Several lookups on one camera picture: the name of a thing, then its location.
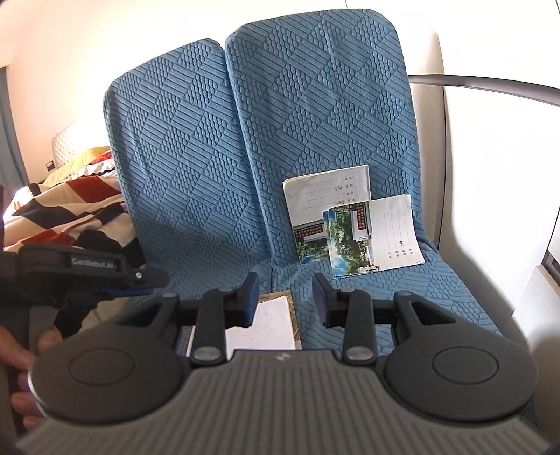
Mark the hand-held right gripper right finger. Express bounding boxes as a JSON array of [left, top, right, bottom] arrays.
[[311, 272, 445, 366]]

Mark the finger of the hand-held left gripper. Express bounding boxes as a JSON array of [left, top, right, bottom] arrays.
[[98, 268, 171, 301]]

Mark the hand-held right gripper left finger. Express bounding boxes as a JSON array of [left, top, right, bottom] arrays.
[[114, 271, 261, 366]]

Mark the white paper sheet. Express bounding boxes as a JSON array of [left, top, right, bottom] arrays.
[[225, 295, 295, 351]]

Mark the tan illustrated book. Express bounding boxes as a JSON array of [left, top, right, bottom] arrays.
[[258, 288, 303, 351]]

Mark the photo cover exercise notebook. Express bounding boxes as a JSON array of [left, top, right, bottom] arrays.
[[323, 194, 425, 279], [282, 165, 372, 264]]

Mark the person's left hand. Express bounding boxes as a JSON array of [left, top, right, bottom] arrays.
[[0, 327, 63, 433]]

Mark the red black cream checked blanket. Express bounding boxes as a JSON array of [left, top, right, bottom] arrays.
[[3, 174, 147, 307]]

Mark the yellow pillow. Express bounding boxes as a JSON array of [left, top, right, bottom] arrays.
[[41, 146, 112, 187]]

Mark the red patterned ruffled pillow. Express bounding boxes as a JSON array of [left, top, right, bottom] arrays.
[[74, 151, 118, 178]]

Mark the blue textured sofa seat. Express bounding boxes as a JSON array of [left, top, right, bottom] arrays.
[[225, 8, 504, 351], [103, 38, 281, 351]]

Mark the white quilted headboard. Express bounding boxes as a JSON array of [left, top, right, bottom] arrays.
[[51, 117, 108, 169]]

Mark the grey curtain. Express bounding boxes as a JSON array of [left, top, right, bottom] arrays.
[[0, 68, 29, 189]]

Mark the dark trim strip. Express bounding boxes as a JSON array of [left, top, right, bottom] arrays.
[[540, 249, 560, 283]]

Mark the grey metal rail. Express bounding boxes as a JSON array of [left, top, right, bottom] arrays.
[[409, 73, 560, 108]]

